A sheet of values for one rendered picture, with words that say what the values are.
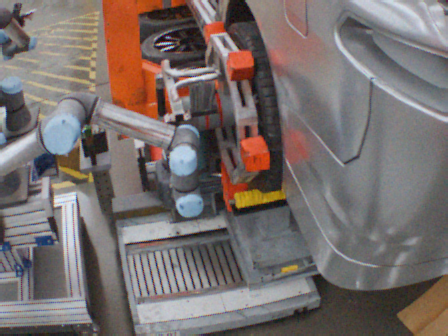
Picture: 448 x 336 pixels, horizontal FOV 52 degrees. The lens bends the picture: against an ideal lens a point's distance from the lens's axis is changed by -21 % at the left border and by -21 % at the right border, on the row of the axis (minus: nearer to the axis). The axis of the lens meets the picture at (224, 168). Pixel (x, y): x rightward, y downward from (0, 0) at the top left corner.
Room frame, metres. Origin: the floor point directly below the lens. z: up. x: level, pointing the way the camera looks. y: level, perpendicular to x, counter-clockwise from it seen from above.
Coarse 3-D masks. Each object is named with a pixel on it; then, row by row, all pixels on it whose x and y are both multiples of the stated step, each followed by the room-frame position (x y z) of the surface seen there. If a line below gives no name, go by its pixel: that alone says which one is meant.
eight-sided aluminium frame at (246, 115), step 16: (208, 48) 1.96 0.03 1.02; (224, 48) 1.73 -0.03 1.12; (208, 64) 2.00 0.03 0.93; (224, 64) 1.65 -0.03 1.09; (240, 80) 1.63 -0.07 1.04; (240, 112) 1.52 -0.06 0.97; (240, 128) 1.50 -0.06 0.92; (256, 128) 1.51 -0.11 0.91; (224, 144) 1.87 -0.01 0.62; (224, 160) 1.80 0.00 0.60; (240, 160) 1.50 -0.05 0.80; (240, 176) 1.52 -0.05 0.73
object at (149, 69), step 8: (144, 64) 2.24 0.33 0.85; (152, 64) 2.28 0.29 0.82; (144, 72) 2.17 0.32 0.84; (152, 72) 2.18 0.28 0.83; (144, 80) 2.17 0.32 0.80; (152, 80) 2.18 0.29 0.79; (216, 80) 2.32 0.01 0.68; (144, 88) 2.17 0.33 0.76; (152, 88) 2.18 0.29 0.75; (184, 88) 2.20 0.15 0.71; (152, 96) 2.18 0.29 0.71; (152, 104) 2.15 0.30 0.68; (168, 104) 2.17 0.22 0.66; (152, 112) 2.15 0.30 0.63; (168, 112) 2.17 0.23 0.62
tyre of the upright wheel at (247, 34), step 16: (240, 32) 1.77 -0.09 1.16; (256, 32) 1.74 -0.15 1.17; (256, 48) 1.65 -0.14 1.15; (256, 64) 1.60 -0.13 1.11; (256, 80) 1.59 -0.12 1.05; (272, 80) 1.55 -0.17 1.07; (272, 96) 1.52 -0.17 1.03; (272, 112) 1.49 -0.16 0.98; (272, 128) 1.47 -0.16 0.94; (272, 144) 1.47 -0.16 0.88; (272, 160) 1.47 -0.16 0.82; (256, 176) 1.64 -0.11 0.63; (272, 176) 1.48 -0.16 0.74
